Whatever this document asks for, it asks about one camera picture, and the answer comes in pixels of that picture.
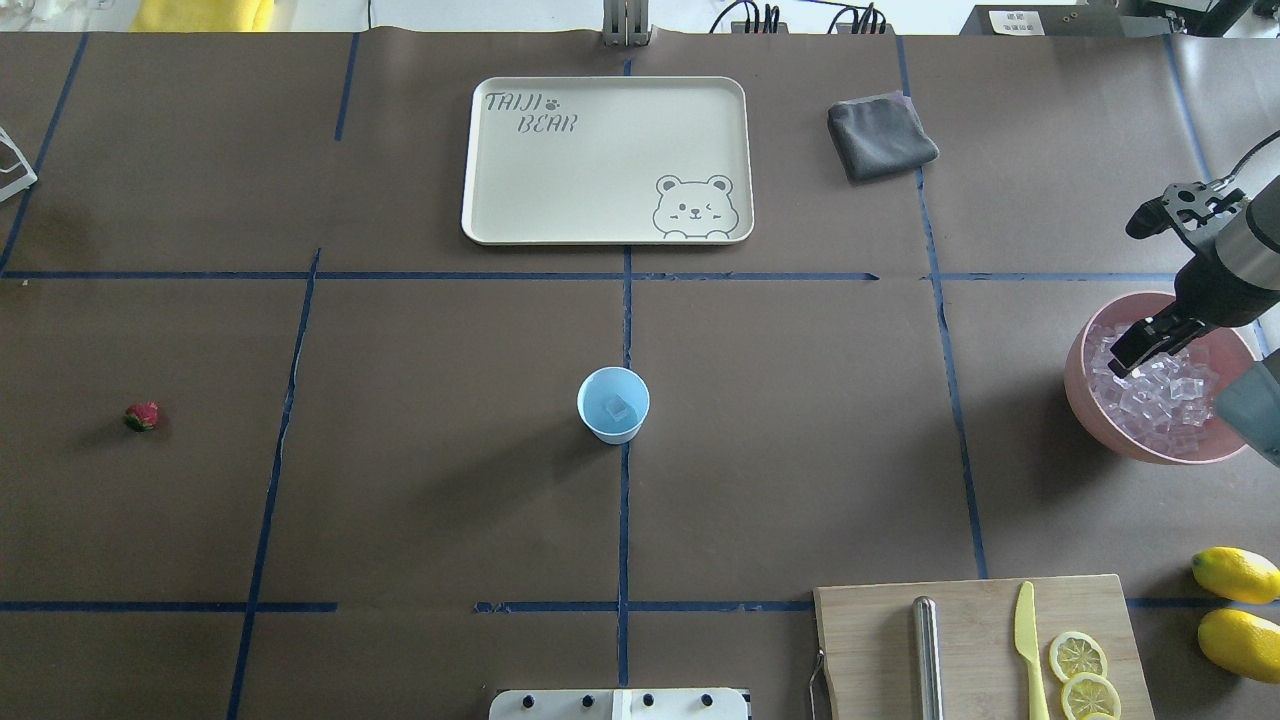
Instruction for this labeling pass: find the yellow plastic knife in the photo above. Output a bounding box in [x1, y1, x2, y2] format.
[1012, 582, 1051, 720]

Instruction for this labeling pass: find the aluminium frame post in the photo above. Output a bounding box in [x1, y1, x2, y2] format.
[602, 0, 652, 47]

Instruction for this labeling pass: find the grey folded cloth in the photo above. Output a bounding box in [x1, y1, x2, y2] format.
[827, 92, 940, 183]

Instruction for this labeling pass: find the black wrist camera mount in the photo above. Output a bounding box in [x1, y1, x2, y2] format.
[1125, 179, 1249, 245]

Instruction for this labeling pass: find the steel handled knife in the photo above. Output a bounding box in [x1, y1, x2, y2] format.
[911, 596, 945, 719]

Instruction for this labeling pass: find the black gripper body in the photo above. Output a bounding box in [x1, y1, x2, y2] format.
[1108, 310, 1216, 378]

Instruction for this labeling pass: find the pink bowl of ice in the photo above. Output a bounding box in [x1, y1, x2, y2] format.
[1064, 291, 1257, 465]

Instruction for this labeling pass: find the cream bear tray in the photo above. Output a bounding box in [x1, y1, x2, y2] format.
[460, 76, 755, 247]

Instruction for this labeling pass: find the whole lemon near bowl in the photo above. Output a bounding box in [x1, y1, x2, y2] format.
[1197, 609, 1279, 684]

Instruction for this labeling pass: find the wooden cutting board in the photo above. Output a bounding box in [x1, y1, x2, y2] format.
[814, 574, 1155, 719]

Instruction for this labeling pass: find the whole lemon far side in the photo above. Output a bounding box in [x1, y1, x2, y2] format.
[1190, 546, 1279, 605]

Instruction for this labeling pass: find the black power strip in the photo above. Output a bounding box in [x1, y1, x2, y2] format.
[716, 13, 895, 36]

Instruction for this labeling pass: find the light blue plastic cup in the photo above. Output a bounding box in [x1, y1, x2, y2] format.
[576, 366, 652, 445]

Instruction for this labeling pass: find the white wire cup rack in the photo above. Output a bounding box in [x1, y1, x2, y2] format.
[0, 128, 38, 202]

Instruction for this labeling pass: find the clear ice cube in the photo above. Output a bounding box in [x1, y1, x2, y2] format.
[603, 395, 635, 424]

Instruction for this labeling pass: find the red strawberry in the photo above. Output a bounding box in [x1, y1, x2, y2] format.
[123, 401, 163, 433]

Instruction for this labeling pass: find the yellow folded cloth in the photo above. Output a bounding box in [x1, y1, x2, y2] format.
[128, 0, 275, 33]

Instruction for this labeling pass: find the lemon slices row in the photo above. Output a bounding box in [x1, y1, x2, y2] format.
[1047, 632, 1123, 719]

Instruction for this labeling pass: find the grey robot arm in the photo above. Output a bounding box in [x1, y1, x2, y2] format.
[1079, 170, 1279, 468]

